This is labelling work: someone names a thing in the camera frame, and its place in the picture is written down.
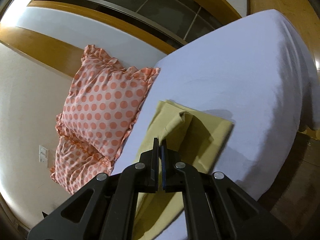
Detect white bed sheet mattress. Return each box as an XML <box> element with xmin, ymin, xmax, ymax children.
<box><xmin>109</xmin><ymin>8</ymin><xmax>320</xmax><ymax>240</ymax></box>

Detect left polka dot pillow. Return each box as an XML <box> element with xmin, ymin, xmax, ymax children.
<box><xmin>50</xmin><ymin>133</ymin><xmax>114</xmax><ymax>194</ymax></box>

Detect khaki pants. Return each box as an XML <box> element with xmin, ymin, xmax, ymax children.
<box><xmin>133</xmin><ymin>100</ymin><xmax>233</xmax><ymax>239</ymax></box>

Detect wooden framed window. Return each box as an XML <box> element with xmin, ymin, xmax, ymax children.
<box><xmin>30</xmin><ymin>0</ymin><xmax>240</xmax><ymax>54</ymax></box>

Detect right polka dot pillow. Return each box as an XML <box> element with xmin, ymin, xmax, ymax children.
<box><xmin>57</xmin><ymin>45</ymin><xmax>160</xmax><ymax>165</ymax></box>

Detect white wall switch plate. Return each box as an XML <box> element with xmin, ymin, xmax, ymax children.
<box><xmin>39</xmin><ymin>145</ymin><xmax>49</xmax><ymax>167</ymax></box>

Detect polka dot pillow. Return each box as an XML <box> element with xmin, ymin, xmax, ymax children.
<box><xmin>50</xmin><ymin>133</ymin><xmax>114</xmax><ymax>194</ymax></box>
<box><xmin>57</xmin><ymin>45</ymin><xmax>160</xmax><ymax>165</ymax></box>

